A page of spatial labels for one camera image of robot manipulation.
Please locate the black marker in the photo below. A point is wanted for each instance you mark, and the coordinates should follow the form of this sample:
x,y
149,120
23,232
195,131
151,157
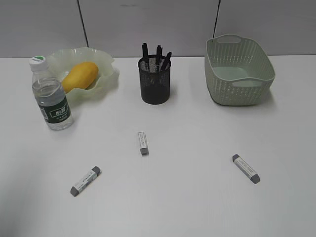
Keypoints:
x,y
146,56
158,58
166,61

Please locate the yellow mango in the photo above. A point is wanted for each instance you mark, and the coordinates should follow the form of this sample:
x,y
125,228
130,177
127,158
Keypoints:
x,y
81,76

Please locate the white eraser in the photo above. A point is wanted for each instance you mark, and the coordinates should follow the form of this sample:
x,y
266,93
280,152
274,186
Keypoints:
x,y
246,169
89,177
143,143

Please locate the clear water bottle green label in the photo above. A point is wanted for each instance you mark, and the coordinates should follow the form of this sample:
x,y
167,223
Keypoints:
x,y
50,95

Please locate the black mesh pen holder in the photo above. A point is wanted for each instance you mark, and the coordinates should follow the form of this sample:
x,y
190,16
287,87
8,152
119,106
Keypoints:
x,y
154,86

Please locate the pale green plastic basket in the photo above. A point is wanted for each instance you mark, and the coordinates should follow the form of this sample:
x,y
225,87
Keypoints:
x,y
237,70

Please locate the translucent green wavy plate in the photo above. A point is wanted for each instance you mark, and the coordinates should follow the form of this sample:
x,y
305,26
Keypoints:
x,y
62,61

